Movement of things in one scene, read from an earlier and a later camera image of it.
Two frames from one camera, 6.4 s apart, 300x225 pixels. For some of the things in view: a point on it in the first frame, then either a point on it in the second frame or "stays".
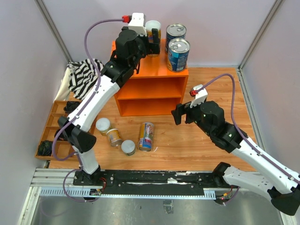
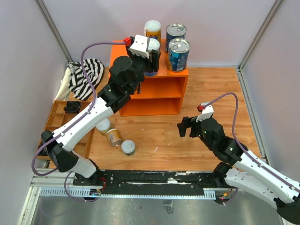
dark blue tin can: [174, 31] stays
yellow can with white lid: [149, 25] stays
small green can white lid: [128, 146] stays
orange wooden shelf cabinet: [154, 89] stays
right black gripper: [187, 113] to [192, 127]
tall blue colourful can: [146, 138] to [153, 43]
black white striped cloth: [83, 74] stays
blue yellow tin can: [178, 53] stays
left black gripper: [147, 44] to [152, 62]
